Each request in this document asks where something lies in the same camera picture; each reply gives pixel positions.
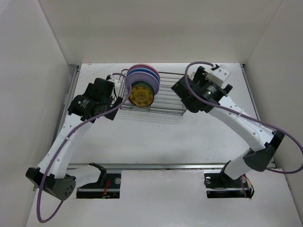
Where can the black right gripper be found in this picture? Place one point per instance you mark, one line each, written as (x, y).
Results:
(200, 79)

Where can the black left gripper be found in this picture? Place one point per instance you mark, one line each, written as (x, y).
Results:
(115, 103)

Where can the yellow patterned plate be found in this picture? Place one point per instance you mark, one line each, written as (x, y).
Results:
(141, 96)

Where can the wire dish rack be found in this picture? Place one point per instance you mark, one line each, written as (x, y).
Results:
(165, 101)

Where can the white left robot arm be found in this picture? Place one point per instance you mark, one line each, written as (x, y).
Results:
(51, 174)

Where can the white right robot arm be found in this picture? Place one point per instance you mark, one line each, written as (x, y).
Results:
(262, 141)

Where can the lilac plate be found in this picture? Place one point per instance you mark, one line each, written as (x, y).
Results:
(147, 78)

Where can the pink plate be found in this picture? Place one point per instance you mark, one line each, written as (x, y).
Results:
(144, 67)

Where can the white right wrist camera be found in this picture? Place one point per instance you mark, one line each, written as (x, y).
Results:
(219, 75)

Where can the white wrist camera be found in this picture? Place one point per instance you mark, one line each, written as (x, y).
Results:
(219, 75)
(116, 82)

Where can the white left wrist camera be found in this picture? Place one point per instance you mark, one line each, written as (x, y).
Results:
(116, 82)

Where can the aluminium front rail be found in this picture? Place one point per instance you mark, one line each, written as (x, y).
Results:
(163, 166)

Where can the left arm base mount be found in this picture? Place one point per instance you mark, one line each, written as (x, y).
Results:
(108, 187)

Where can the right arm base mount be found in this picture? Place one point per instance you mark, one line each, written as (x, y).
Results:
(219, 186)

